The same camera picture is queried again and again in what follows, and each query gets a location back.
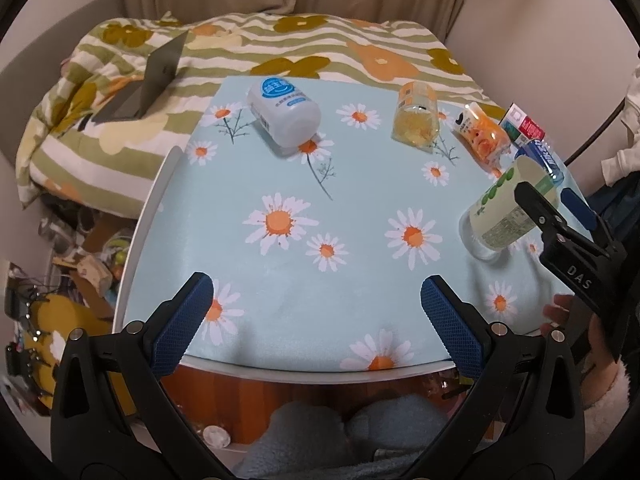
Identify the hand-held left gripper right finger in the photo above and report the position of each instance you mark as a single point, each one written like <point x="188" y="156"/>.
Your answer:
<point x="452" y="330"/>

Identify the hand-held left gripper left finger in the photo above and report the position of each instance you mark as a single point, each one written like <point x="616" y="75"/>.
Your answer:
<point x="181" y="330"/>

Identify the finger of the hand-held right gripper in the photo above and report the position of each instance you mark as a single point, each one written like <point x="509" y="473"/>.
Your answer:
<point x="534" y="201"/>
<point x="580" y="208"/>

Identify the white cup with green print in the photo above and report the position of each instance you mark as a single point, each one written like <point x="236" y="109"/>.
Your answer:
<point x="505" y="212"/>

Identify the person's right forearm white sleeve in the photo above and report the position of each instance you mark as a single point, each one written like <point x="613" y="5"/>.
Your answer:
<point x="612" y="425"/>

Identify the person's right hand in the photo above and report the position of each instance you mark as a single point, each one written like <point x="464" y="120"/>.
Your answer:
<point x="597" y="360"/>

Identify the dark blue cloth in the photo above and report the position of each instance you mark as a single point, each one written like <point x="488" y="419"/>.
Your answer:
<point x="617" y="207"/>

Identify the blue plastic bottle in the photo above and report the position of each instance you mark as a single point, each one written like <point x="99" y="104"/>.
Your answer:
<point x="545" y="159"/>

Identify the red white green box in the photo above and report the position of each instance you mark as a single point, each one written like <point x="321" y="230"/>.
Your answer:
<point x="521" y="122"/>

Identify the orange snack packet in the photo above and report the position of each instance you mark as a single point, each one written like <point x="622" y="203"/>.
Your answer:
<point x="482" y="135"/>

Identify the white cloth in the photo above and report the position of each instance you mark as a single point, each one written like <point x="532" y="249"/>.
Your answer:
<point x="627" y="130"/>

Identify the cardboard box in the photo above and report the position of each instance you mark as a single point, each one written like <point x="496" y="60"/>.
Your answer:
<point x="92" y="272"/>

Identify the clear round container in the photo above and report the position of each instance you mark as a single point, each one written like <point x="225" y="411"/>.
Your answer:
<point x="217" y="435"/>

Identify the white table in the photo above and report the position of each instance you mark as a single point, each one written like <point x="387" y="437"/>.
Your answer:
<point x="145" y="220"/>

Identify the yellow bag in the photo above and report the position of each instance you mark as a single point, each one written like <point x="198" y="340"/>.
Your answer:
<point x="47" y="340"/>

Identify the clear jar with yellow contents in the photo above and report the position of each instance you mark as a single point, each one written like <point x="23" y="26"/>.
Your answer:
<point x="416" y="114"/>

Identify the blue fleece pants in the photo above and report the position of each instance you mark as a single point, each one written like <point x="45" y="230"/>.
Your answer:
<point x="340" y="435"/>

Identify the daisy print blue tablecloth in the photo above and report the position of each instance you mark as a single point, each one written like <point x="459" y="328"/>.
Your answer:
<point x="320" y="240"/>

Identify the green striped floral blanket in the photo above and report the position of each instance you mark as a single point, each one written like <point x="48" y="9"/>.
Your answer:
<point x="120" y="160"/>

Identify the white bottle with blue label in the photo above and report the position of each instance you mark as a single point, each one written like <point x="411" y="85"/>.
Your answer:
<point x="282" y="110"/>

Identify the grey laptop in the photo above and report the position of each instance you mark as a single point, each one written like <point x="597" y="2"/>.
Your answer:
<point x="142" y="82"/>

